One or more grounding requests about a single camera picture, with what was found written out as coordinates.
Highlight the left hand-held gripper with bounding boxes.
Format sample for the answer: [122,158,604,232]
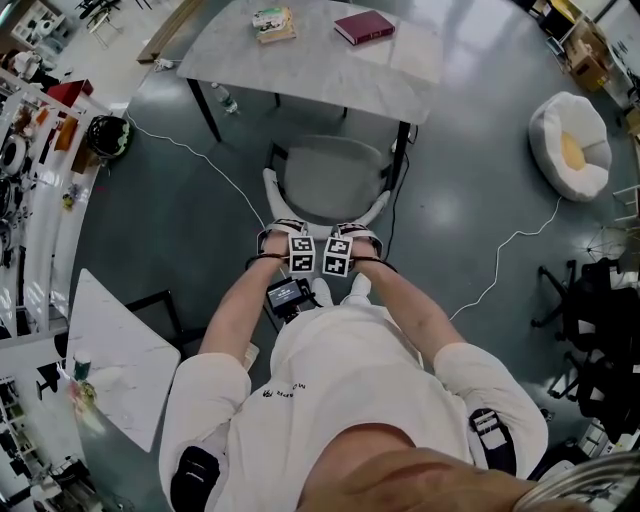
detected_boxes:
[256,218,316,275]

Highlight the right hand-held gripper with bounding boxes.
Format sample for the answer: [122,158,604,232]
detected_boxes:
[322,222,385,277]

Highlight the grey round chair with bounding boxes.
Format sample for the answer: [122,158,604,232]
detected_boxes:
[263,134,397,232]

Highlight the person's right forearm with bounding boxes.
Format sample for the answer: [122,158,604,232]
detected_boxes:
[352,259,469,360]

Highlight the person's left forearm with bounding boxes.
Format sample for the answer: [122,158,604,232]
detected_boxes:
[198,257,282,360]

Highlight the grey marble table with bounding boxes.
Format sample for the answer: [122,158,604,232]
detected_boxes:
[176,0,444,192]

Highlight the black office chair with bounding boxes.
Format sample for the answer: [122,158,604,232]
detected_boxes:
[530,259,640,352]
[546,348,640,432]

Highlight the person's right hand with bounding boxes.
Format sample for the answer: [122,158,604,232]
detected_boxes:
[351,238,380,261]

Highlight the person's left hand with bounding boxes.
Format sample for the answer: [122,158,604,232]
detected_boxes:
[260,233,292,258]

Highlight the person's left white shoe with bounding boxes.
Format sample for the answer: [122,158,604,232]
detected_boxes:
[312,277,334,307]

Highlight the small black waist monitor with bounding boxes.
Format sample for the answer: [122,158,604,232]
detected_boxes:
[265,277,317,322]

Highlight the person's white trousers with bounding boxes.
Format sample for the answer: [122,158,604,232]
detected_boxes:
[319,293,374,312]

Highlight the person's white shirt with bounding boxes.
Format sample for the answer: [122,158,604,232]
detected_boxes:
[158,302,549,512]

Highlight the clear water bottle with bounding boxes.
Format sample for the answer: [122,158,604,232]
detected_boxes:
[209,82,239,116]

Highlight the white marble side table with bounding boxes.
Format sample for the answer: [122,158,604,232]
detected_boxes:
[64,268,183,454]

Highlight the tan paperback book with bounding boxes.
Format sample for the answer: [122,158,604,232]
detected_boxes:
[256,18,298,45]

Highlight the black round basket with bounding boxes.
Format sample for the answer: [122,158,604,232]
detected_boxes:
[85,114,134,163]

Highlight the person's face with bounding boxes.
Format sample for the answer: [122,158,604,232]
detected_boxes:
[299,424,542,512]

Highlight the dark red hardcover book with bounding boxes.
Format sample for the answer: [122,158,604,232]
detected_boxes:
[333,9,397,48]

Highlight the brown cardboard tray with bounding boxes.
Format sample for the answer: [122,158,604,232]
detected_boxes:
[71,149,102,174]

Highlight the small yellow green plant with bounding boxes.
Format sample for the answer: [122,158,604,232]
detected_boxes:
[60,184,84,212]

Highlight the green white picture book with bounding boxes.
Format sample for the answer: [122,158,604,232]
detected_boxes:
[251,6,292,29]

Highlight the white curved counter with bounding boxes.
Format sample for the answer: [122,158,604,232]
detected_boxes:
[19,84,112,337]

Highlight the white flower-shaped beanbag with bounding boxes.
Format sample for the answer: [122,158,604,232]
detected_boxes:
[528,91,614,203]

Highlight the long wooden plank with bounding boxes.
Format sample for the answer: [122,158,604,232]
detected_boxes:
[136,0,207,65]

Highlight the small flower bouquet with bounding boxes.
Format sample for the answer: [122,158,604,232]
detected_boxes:
[67,379,97,417]

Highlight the orange box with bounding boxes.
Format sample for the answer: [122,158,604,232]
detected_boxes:
[54,117,82,152]

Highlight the white folding rack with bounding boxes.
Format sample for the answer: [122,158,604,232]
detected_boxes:
[584,184,640,262]

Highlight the red box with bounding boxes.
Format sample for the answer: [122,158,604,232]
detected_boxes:
[47,79,95,107]

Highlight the brown cardboard box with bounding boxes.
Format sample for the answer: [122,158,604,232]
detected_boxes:
[569,19,612,93]

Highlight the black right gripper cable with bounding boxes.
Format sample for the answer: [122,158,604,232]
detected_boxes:
[352,149,413,274]

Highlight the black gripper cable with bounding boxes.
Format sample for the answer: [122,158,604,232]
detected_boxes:
[244,253,292,274]
[352,149,413,274]

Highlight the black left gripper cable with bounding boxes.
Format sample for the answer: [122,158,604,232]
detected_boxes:
[244,253,292,274]

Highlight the black metal table frame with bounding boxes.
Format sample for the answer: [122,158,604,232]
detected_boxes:
[124,288,207,359]

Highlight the white floor cable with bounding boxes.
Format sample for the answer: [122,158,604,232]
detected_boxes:
[448,194,564,322]
[124,112,267,230]

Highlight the black shoulder strap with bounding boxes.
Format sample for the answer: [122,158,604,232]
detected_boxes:
[468,407,519,477]
[170,446,222,512]

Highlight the metal frame stool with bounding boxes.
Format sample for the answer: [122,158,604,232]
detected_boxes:
[86,6,124,50]

